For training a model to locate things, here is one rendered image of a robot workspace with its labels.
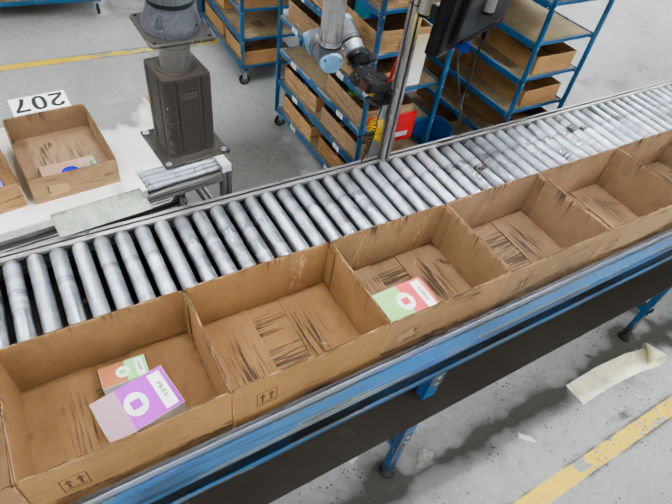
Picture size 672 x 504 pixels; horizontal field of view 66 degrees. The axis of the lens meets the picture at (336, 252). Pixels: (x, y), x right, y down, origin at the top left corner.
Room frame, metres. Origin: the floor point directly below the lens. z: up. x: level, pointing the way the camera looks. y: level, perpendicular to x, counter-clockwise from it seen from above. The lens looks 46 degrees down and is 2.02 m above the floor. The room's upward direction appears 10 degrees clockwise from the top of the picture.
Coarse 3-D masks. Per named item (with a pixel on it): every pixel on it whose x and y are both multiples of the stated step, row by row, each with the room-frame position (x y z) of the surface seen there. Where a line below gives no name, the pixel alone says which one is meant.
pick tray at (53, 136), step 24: (24, 120) 1.51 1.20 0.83; (48, 120) 1.56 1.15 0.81; (72, 120) 1.62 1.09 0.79; (24, 144) 1.47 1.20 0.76; (48, 144) 1.49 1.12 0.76; (72, 144) 1.51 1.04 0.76; (96, 144) 1.54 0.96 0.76; (24, 168) 1.34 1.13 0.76; (96, 168) 1.32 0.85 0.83; (48, 192) 1.21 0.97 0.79; (72, 192) 1.26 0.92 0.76
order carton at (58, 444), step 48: (48, 336) 0.55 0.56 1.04; (96, 336) 0.60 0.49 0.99; (144, 336) 0.66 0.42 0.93; (192, 336) 0.69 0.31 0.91; (0, 384) 0.43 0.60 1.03; (48, 384) 0.52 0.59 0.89; (96, 384) 0.54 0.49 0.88; (192, 384) 0.58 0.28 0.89; (48, 432) 0.41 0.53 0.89; (96, 432) 0.43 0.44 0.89; (144, 432) 0.39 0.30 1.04; (192, 432) 0.44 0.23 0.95; (48, 480) 0.28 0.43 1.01; (96, 480) 0.32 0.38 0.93
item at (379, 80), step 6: (360, 78) 1.78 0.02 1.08; (366, 78) 1.77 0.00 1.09; (372, 78) 1.77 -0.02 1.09; (378, 78) 1.78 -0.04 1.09; (384, 78) 1.79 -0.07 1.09; (360, 84) 1.77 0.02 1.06; (366, 84) 1.74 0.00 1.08; (372, 84) 1.75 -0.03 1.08; (378, 84) 1.76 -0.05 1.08; (384, 84) 1.77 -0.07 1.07; (390, 84) 1.79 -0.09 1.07; (366, 90) 1.74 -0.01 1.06; (372, 90) 1.74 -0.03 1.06; (378, 90) 1.76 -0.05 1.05; (384, 90) 1.78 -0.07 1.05; (372, 96) 1.78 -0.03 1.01; (378, 96) 1.78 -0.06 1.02
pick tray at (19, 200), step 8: (0, 152) 1.31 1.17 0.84; (0, 160) 1.36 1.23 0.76; (0, 168) 1.32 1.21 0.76; (8, 168) 1.27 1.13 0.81; (0, 176) 1.28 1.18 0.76; (8, 176) 1.29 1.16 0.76; (8, 184) 1.25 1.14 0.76; (16, 184) 1.17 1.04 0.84; (0, 192) 1.13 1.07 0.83; (8, 192) 1.15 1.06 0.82; (16, 192) 1.16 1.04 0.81; (0, 200) 1.13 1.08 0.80; (8, 200) 1.14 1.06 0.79; (16, 200) 1.16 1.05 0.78; (24, 200) 1.17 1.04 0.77; (0, 208) 1.12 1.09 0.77; (8, 208) 1.13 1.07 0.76; (16, 208) 1.15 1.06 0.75
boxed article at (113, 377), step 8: (128, 360) 0.58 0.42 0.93; (136, 360) 0.59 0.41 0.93; (144, 360) 0.59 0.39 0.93; (104, 368) 0.56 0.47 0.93; (112, 368) 0.56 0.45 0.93; (120, 368) 0.56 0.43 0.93; (128, 368) 0.57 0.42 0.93; (136, 368) 0.57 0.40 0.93; (144, 368) 0.57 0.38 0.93; (104, 376) 0.54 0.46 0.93; (112, 376) 0.54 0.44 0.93; (120, 376) 0.54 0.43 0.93; (128, 376) 0.55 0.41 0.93; (136, 376) 0.55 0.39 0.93; (104, 384) 0.52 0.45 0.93; (112, 384) 0.52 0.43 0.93; (120, 384) 0.53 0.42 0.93; (104, 392) 0.51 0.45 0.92
